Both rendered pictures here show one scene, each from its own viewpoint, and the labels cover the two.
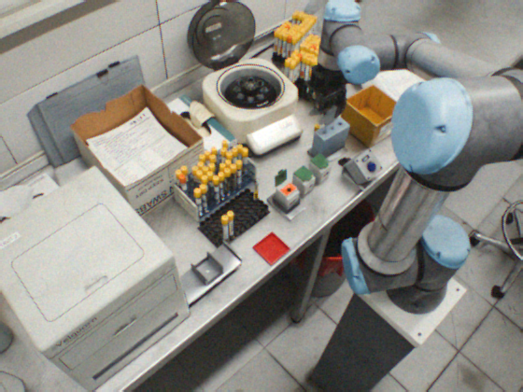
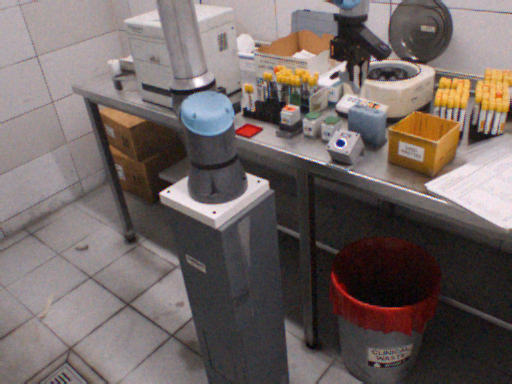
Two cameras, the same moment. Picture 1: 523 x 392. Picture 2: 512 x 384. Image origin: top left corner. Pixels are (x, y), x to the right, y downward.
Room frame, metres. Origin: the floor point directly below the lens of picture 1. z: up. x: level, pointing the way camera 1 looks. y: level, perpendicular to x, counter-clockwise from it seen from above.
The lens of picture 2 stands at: (0.57, -1.38, 1.54)
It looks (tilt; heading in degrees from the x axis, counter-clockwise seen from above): 33 degrees down; 90
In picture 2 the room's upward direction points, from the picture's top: 6 degrees counter-clockwise
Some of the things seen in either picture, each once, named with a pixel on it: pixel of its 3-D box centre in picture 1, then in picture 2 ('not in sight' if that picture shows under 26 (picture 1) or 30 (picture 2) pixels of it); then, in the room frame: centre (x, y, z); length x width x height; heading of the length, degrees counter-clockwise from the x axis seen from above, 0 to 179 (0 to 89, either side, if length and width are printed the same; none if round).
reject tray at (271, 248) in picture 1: (271, 248); (248, 130); (0.57, -0.03, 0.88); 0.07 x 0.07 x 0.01; 46
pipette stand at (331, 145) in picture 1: (330, 140); (366, 126); (0.91, -0.18, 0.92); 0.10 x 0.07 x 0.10; 131
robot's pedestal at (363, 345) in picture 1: (369, 344); (238, 314); (0.48, -0.38, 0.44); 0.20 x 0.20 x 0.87; 46
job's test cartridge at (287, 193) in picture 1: (287, 196); (290, 117); (0.70, -0.06, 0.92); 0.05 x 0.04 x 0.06; 46
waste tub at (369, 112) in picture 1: (371, 116); (423, 143); (1.02, -0.31, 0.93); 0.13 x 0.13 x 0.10; 42
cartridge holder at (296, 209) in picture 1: (286, 202); (291, 126); (0.70, -0.06, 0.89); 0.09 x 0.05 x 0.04; 46
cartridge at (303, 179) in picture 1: (303, 181); (312, 125); (0.76, -0.11, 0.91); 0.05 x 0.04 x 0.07; 46
